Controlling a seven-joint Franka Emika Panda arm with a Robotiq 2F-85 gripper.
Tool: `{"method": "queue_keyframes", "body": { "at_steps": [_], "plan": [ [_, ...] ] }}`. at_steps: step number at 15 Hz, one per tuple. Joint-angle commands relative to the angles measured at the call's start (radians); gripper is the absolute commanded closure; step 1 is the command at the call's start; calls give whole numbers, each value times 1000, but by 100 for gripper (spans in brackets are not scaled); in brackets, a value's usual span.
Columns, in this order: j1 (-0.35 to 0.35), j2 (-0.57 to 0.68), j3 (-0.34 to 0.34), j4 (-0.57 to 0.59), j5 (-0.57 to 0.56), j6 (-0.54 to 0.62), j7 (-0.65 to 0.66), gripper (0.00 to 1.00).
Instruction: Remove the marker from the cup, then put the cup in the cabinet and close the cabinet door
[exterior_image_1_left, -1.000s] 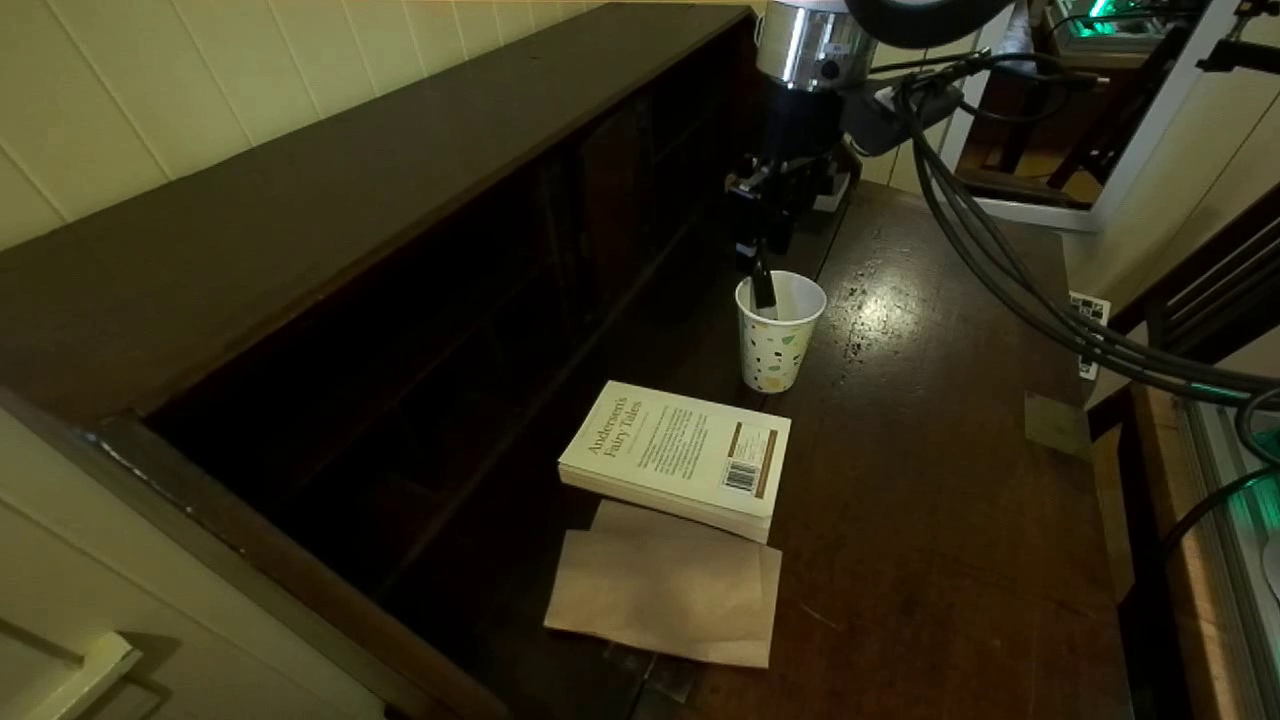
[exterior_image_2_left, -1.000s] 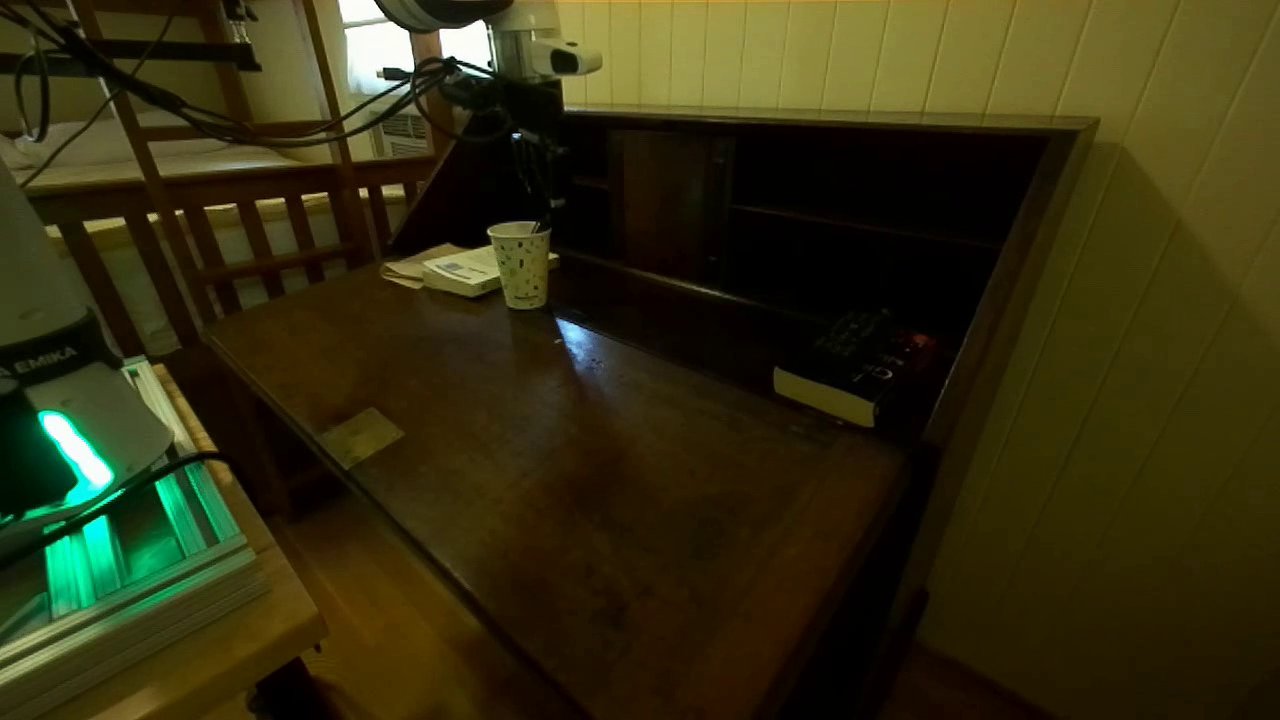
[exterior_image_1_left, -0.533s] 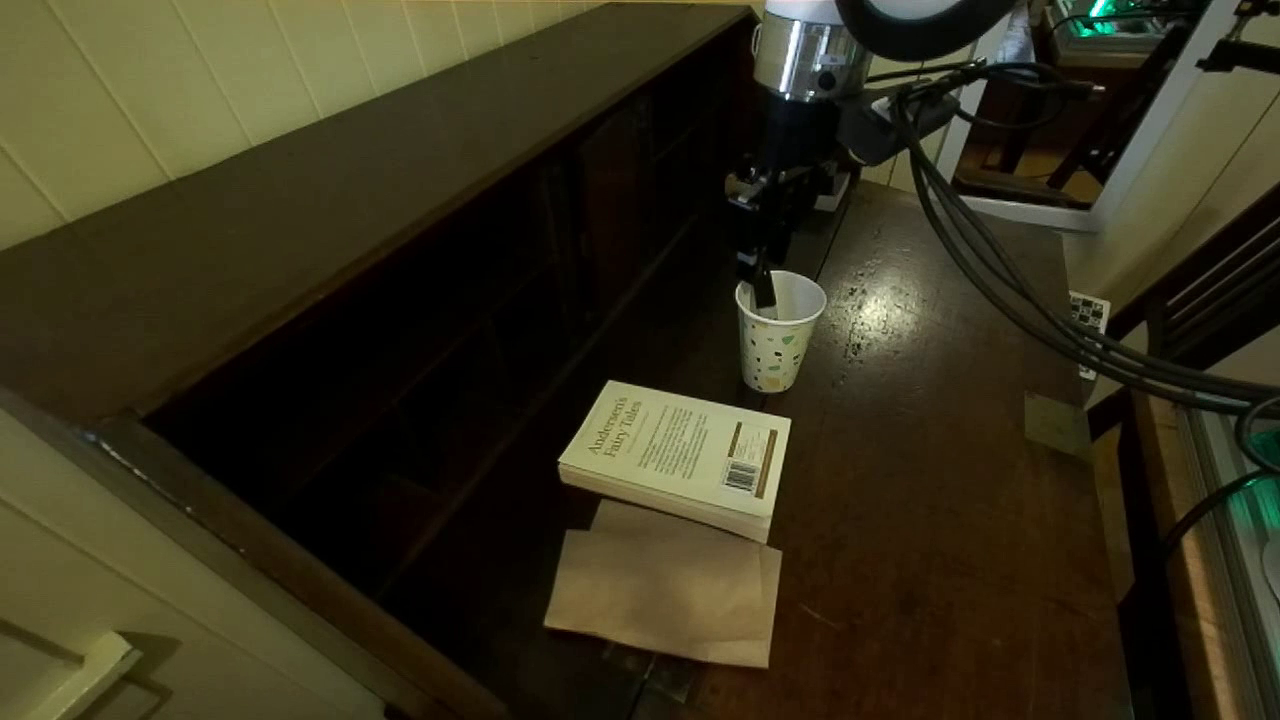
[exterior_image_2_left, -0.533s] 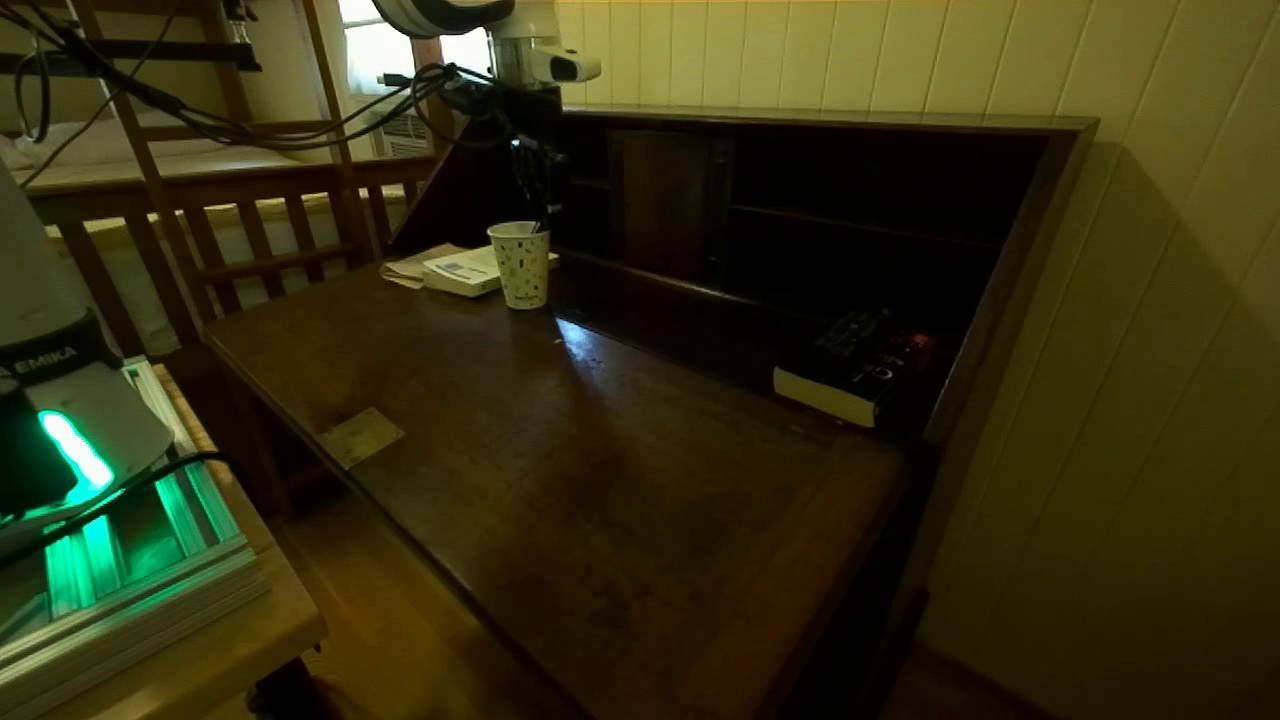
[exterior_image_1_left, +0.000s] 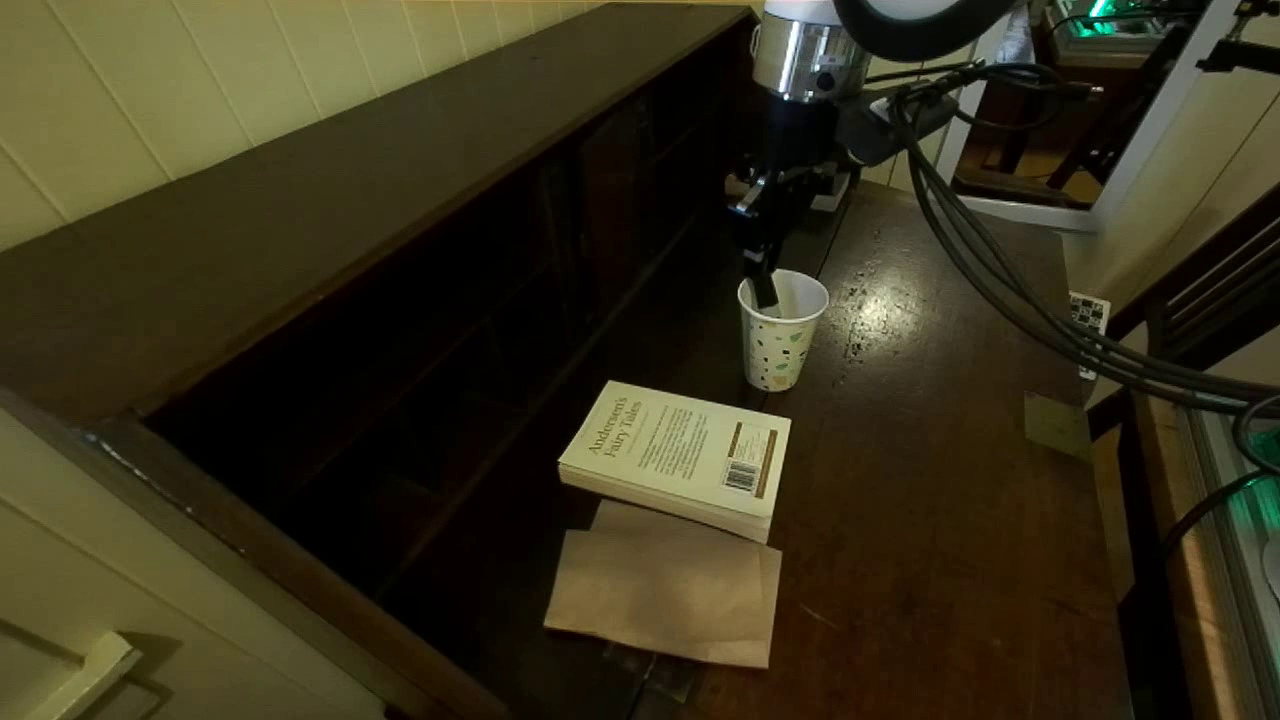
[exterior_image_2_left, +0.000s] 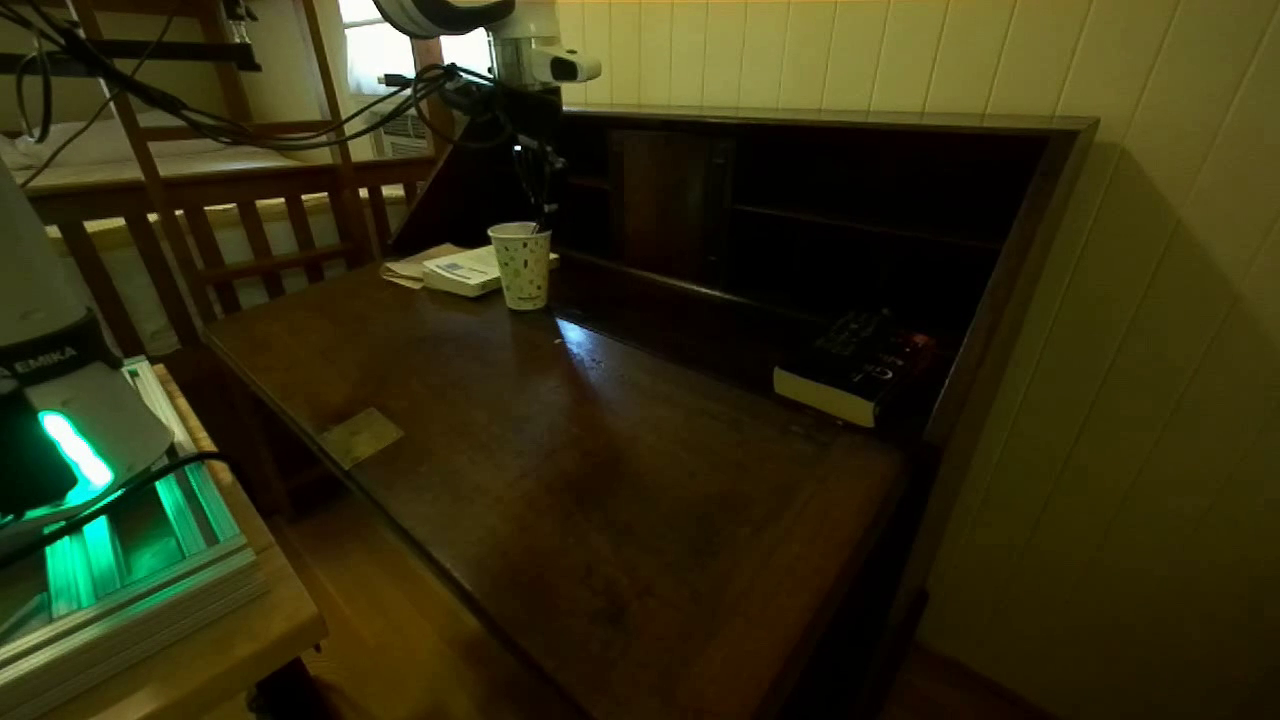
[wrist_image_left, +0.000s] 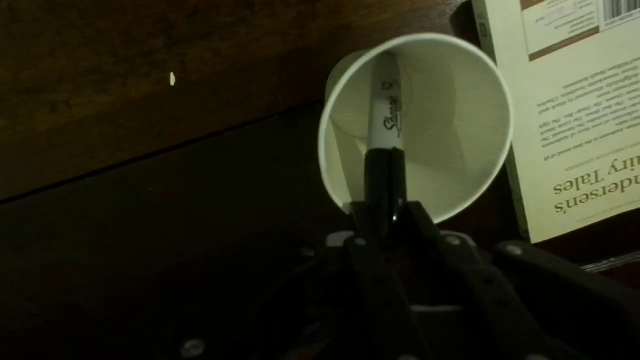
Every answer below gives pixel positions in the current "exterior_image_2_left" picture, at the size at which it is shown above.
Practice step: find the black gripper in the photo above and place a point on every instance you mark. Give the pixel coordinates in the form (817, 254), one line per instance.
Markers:
(509, 119)

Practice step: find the white speckled paper cup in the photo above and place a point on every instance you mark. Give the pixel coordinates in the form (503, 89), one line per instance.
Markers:
(520, 274)

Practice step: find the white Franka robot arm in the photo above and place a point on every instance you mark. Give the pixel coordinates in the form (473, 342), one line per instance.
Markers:
(463, 21)

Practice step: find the white notebook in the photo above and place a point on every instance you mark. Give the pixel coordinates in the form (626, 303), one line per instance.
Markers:
(463, 274)

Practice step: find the cream paper sheet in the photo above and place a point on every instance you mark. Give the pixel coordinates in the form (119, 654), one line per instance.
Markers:
(405, 267)

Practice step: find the bright window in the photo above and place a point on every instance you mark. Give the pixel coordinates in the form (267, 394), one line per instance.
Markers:
(381, 44)

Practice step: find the brass plate on desk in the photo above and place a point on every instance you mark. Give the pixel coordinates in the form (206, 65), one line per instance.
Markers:
(361, 439)

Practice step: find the dark wooden secretary desk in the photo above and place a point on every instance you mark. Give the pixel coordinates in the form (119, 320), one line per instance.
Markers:
(600, 493)

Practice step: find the black remote control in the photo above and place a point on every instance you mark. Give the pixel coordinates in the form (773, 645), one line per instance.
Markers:
(873, 350)

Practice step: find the light wooden stand table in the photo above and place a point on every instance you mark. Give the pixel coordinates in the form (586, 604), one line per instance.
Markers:
(253, 642)

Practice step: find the green lit control box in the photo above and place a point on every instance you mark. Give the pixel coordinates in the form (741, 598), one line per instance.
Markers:
(107, 563)

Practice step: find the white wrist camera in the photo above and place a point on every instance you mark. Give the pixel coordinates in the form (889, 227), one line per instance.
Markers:
(570, 65)

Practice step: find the wooden ladder frame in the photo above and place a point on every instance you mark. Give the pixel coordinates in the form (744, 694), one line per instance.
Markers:
(143, 147)

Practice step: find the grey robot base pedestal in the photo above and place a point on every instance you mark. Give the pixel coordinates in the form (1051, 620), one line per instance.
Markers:
(35, 294)

